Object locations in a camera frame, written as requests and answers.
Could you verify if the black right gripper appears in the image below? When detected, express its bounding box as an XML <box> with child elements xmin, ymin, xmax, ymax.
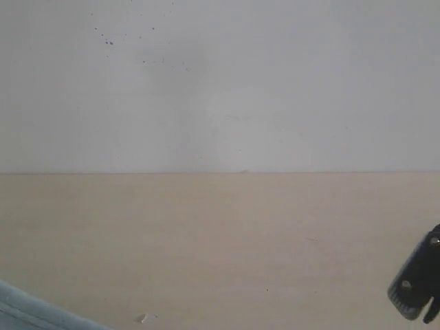
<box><xmin>423</xmin><ymin>298</ymin><xmax>440</xmax><ymax>324</ymax></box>

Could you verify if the light blue terry towel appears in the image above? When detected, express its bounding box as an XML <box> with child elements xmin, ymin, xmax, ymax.
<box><xmin>1</xmin><ymin>281</ymin><xmax>107</xmax><ymax>330</ymax></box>

